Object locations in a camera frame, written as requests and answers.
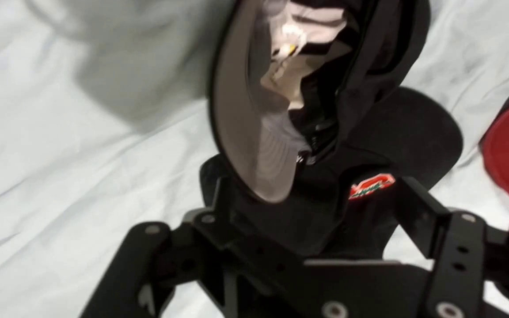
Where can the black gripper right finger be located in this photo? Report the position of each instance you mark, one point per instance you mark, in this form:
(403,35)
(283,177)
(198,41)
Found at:
(463,265)

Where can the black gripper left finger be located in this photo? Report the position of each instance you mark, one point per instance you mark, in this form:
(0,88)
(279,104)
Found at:
(148,265)

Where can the black cap with round logo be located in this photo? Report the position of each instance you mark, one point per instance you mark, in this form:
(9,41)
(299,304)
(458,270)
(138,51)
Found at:
(254,117)

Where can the black cap with red logo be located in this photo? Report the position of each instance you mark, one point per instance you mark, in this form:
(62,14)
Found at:
(406,134)

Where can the light blue bed sheet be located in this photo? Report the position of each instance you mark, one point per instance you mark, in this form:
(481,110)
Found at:
(48,177)

